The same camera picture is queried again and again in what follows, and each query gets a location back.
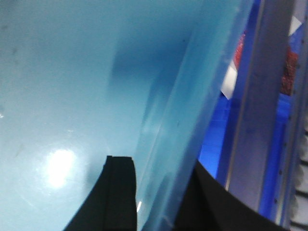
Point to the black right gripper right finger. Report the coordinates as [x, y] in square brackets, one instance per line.
[207, 206]

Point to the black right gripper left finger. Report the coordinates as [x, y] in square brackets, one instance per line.
[111, 204]

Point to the light blue plastic box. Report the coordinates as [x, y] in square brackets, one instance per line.
[81, 80]

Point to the blue bin lower shelf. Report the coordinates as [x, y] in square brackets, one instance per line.
[210, 155]

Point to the metal shelf rack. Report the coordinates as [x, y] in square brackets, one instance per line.
[258, 154]

